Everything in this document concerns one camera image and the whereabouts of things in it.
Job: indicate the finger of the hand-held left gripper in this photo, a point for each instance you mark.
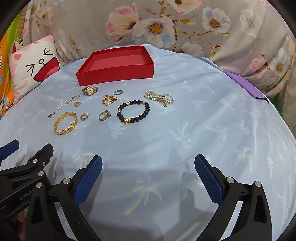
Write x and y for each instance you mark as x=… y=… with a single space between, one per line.
x=9 y=148
x=42 y=154

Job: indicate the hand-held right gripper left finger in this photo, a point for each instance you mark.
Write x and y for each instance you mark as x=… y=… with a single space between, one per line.
x=89 y=179

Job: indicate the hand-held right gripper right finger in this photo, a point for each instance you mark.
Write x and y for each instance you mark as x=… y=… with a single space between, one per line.
x=207 y=180

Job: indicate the gold braided bangle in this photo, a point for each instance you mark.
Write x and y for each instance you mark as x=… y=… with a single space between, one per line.
x=69 y=128

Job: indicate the silver hoop earring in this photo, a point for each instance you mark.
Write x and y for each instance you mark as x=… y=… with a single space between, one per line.
x=84 y=117

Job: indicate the rose gold hoop earring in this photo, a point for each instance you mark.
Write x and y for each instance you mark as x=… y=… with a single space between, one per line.
x=77 y=104

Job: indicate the red cardboard box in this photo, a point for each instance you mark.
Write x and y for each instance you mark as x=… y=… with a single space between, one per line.
x=115 y=74

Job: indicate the light blue palm-print sheet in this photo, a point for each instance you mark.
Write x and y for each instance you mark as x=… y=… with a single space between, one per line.
x=185 y=129

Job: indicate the green and orange printed cloth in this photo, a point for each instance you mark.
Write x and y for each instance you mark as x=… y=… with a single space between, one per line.
x=4 y=76

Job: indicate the cat face pillow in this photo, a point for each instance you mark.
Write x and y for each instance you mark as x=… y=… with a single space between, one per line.
x=34 y=62

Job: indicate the purple box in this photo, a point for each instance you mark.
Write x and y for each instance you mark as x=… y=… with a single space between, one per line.
x=245 y=84

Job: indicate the grey floral blanket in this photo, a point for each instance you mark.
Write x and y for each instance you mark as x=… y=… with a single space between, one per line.
x=92 y=27

